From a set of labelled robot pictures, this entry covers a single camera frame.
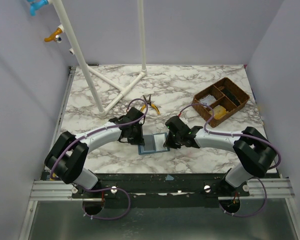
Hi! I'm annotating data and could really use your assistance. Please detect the blue card holder wallet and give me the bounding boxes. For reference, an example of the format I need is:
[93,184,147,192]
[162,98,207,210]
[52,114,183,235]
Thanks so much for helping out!
[138,132,170,155]

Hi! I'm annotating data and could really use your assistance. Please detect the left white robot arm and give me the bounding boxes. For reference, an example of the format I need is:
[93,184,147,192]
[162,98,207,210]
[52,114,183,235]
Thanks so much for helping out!
[44,107,145,198]

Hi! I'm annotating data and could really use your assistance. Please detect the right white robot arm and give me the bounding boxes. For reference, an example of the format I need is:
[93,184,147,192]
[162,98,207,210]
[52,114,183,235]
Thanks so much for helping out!
[163,116,277,196]

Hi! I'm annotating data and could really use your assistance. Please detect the yellow item in basket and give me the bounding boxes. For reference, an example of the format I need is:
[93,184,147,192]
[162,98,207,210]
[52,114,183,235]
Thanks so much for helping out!
[209,105,228,120]

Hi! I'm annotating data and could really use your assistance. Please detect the white packets in basket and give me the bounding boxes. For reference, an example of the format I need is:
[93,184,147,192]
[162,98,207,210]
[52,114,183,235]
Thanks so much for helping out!
[199,94,217,107]

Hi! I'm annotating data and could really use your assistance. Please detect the brown woven basket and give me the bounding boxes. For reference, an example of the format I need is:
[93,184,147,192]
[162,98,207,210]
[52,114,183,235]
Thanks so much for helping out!
[192,77,250,128]

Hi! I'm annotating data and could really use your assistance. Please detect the black item in basket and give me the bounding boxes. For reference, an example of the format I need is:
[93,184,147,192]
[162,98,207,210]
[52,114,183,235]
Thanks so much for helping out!
[219,86,241,107]

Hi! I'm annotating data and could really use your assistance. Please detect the orange brass tap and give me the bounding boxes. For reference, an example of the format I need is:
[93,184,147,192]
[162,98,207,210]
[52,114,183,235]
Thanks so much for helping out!
[44,24,64,43]

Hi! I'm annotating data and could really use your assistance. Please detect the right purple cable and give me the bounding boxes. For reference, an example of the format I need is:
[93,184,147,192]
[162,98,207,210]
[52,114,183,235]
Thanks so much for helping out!
[178,102,283,218]

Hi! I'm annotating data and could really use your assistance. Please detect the yellow handled pliers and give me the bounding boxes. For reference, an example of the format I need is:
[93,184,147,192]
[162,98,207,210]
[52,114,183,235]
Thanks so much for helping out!
[140,94,161,115]

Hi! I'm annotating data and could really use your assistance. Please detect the aluminium extrusion rail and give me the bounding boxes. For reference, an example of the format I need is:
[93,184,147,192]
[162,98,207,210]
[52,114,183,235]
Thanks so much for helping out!
[30,178,295,201]

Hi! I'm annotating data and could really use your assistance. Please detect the white PVC pipe frame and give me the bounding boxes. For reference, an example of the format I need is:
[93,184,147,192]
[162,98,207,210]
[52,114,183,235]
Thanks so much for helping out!
[49,0,147,116]

